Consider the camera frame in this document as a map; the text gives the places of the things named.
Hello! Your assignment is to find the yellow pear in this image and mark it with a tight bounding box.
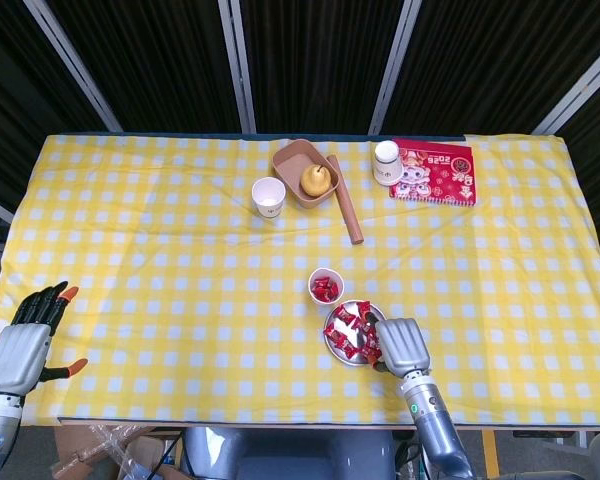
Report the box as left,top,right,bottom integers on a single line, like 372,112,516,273
299,163,331,197

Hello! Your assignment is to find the grey robot torso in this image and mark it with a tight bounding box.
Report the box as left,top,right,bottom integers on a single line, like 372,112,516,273
179,427,396,480

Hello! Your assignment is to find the yellow table leg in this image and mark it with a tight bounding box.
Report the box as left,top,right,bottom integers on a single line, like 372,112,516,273
482,429,499,476

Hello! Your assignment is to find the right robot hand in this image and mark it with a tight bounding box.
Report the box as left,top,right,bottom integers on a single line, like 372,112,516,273
363,314,433,380

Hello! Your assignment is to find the red spiral calendar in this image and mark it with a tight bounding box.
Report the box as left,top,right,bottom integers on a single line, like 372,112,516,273
388,138,479,207

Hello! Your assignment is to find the yellow white checkered tablecloth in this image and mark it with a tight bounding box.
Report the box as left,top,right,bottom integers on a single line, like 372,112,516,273
0,132,600,427

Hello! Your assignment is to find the white jar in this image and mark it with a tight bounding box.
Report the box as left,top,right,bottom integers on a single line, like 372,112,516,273
371,140,403,187

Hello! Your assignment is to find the brown paper food box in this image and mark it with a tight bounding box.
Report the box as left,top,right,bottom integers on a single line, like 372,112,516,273
272,139,341,209

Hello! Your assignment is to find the white paper cup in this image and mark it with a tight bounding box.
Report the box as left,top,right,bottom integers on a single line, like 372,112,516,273
307,267,346,306
251,176,287,220

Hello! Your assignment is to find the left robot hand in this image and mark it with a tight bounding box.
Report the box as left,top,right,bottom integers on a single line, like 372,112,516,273
0,280,90,397

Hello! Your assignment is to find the round metal plate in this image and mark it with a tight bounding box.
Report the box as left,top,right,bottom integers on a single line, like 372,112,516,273
323,299,387,368

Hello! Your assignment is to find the brown cardboard box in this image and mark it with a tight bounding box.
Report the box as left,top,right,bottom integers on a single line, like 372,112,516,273
49,425,186,480

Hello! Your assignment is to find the wooden rolling pin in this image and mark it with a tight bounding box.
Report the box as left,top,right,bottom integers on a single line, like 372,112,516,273
327,154,365,246

